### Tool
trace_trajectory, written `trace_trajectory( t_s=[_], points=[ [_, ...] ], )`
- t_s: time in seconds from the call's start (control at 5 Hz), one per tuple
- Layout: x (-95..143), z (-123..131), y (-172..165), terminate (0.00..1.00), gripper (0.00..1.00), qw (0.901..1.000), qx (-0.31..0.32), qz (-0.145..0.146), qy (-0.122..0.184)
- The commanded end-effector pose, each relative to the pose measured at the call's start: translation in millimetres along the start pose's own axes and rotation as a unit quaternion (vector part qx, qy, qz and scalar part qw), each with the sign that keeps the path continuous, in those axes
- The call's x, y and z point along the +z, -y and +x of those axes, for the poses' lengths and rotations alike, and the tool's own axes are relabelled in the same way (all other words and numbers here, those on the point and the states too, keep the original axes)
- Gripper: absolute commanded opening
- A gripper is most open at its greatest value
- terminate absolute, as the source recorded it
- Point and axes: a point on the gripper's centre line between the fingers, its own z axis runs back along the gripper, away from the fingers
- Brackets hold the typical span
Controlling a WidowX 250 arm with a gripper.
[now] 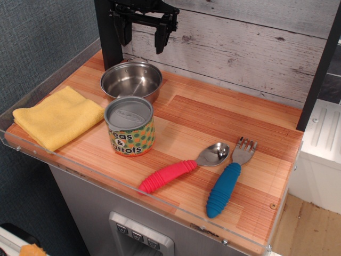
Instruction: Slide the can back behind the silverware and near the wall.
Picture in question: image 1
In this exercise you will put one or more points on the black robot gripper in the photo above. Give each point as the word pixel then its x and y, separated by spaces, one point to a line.
pixel 149 13

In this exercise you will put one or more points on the peas and carrots toy can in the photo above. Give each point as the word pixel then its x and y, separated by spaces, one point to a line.
pixel 130 125

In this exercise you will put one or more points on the stainless steel pot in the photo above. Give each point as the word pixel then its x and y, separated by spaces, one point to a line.
pixel 132 78

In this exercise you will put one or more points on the yellow folded cloth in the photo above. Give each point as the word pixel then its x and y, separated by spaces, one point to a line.
pixel 59 118

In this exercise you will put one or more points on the grey toy fridge cabinet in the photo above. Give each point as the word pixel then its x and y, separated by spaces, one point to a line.
pixel 90 206

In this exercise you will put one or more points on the silver dispenser button panel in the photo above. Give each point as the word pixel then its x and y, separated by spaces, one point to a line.
pixel 138 236

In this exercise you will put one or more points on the white toy sink unit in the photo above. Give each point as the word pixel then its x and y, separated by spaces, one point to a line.
pixel 316 174

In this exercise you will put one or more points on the orange object at corner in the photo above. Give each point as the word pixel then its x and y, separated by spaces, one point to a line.
pixel 31 250

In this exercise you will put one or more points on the black left vertical post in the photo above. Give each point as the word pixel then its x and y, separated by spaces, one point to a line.
pixel 110 44

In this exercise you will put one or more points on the black vertical post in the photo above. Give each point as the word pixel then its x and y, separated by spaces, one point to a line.
pixel 110 44
pixel 320 74

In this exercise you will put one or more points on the spoon with pink handle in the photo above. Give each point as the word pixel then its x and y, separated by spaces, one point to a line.
pixel 211 156

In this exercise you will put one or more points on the clear acrylic guard rail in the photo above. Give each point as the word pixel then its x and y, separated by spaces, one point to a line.
pixel 207 96

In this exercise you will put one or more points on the fork with blue handle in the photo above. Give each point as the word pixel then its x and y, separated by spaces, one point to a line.
pixel 222 190

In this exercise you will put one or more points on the black right vertical post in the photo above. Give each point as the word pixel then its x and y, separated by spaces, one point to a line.
pixel 320 74

